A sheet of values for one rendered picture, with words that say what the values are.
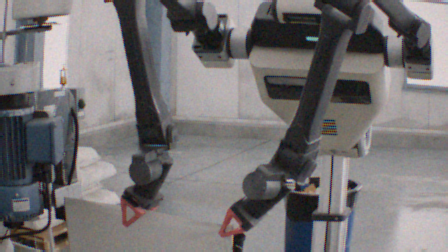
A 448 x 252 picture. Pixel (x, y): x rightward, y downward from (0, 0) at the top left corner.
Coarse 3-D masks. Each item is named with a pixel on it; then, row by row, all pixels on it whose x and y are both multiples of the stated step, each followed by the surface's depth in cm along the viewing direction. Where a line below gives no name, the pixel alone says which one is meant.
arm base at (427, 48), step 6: (426, 42) 158; (408, 48) 161; (414, 48) 159; (420, 48) 158; (426, 48) 159; (408, 54) 162; (414, 54) 161; (420, 54) 160; (426, 54) 160; (408, 60) 162; (414, 60) 161; (420, 60) 160; (426, 60) 161
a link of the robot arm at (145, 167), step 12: (168, 132) 153; (168, 144) 153; (132, 156) 148; (144, 156) 147; (156, 156) 152; (132, 168) 148; (144, 168) 147; (156, 168) 150; (132, 180) 149; (144, 180) 148
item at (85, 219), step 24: (72, 216) 171; (96, 216) 166; (120, 216) 161; (144, 216) 157; (168, 216) 159; (72, 240) 172; (96, 240) 168; (120, 240) 162; (144, 240) 158; (168, 240) 156; (192, 240) 154; (216, 240) 152
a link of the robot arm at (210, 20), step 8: (160, 0) 159; (168, 0) 158; (176, 0) 159; (184, 0) 163; (192, 0) 167; (168, 8) 164; (176, 8) 163; (184, 8) 164; (192, 8) 167; (200, 8) 167; (208, 8) 170; (168, 16) 170; (176, 16) 168; (184, 16) 167; (192, 16) 167; (200, 16) 169; (208, 16) 170; (216, 16) 176; (176, 24) 172; (208, 24) 171
